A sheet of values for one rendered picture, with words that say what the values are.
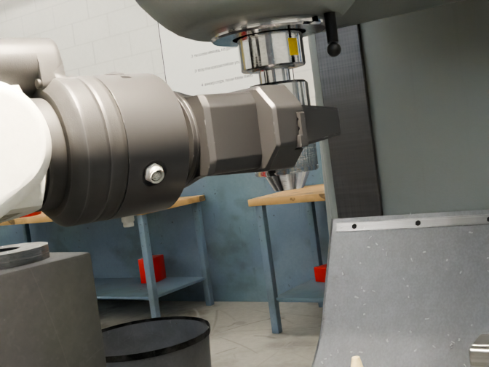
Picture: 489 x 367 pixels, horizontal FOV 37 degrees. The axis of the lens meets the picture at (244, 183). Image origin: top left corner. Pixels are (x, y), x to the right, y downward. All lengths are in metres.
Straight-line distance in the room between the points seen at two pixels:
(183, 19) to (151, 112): 0.09
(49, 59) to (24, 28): 6.79
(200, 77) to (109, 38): 1.02
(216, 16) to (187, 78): 5.40
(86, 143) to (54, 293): 0.31
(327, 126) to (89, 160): 0.19
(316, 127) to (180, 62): 5.42
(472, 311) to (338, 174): 0.24
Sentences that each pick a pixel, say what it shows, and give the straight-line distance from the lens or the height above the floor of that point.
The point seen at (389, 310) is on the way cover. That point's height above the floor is 1.01.
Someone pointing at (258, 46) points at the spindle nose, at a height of 1.29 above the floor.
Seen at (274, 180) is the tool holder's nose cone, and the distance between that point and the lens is 0.52.
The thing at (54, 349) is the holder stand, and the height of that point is 1.07.
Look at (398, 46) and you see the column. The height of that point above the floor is 1.32.
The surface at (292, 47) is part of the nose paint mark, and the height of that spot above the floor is 1.29.
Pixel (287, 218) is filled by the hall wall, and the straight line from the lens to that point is 5.45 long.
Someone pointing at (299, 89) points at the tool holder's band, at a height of 1.26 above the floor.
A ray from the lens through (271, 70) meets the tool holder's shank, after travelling 0.52.
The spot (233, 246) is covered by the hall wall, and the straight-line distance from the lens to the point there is 5.75.
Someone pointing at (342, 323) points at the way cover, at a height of 1.00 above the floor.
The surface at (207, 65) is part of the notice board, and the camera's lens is 5.77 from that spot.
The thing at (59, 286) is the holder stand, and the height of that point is 1.12.
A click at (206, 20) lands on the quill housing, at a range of 0.49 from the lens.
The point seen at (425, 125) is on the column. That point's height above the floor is 1.22.
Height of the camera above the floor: 1.23
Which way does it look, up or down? 3 degrees down
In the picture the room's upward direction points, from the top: 8 degrees counter-clockwise
